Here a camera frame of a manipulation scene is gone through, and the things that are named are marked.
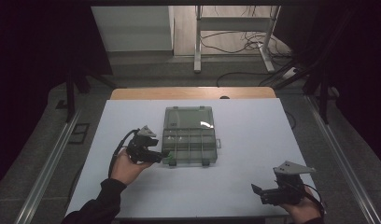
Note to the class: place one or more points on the black floor frame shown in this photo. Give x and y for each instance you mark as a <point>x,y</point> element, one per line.
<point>79,133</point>

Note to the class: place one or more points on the green terminal block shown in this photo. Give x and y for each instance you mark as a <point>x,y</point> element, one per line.
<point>171,158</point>

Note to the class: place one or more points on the white power strip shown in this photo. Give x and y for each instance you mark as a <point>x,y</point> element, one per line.
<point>289,73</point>

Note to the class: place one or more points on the clear grey compartment box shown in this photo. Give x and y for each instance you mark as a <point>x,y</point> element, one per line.
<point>189,140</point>

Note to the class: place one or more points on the aluminium floor rail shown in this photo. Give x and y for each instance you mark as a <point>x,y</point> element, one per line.
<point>344,161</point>
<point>45,174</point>

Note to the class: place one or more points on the white table cover sheet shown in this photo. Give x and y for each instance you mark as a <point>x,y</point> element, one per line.
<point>247,149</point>

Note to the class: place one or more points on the white metal desk frame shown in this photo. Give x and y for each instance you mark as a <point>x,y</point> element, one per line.
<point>232,23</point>

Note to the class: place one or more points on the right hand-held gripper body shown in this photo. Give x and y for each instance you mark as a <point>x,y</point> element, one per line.
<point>288,186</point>

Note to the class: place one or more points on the wooden table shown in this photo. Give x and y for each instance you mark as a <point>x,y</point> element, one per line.
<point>191,93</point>

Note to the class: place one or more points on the dark metal stand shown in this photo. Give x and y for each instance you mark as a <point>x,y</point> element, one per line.
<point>324,93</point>
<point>70,93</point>

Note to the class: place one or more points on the person's right hand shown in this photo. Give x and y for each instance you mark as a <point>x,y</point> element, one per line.
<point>303,210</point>

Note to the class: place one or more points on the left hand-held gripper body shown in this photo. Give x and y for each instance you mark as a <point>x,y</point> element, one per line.
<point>138,146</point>

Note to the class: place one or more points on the white cabinet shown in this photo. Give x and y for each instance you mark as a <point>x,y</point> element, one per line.
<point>132,29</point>

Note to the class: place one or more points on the person's left hand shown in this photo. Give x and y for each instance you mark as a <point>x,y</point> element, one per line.
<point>128,170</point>

